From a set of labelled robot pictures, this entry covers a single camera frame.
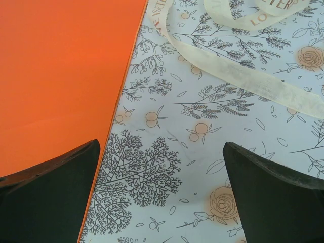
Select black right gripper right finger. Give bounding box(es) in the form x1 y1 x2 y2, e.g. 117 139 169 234
222 141 324 243

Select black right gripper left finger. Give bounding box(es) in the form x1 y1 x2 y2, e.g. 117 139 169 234
0 138 101 243

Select orange wrapping paper sheet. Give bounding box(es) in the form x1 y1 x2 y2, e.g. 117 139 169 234
0 0 148 243

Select floral print table cloth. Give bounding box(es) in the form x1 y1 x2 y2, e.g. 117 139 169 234
78 0 324 243

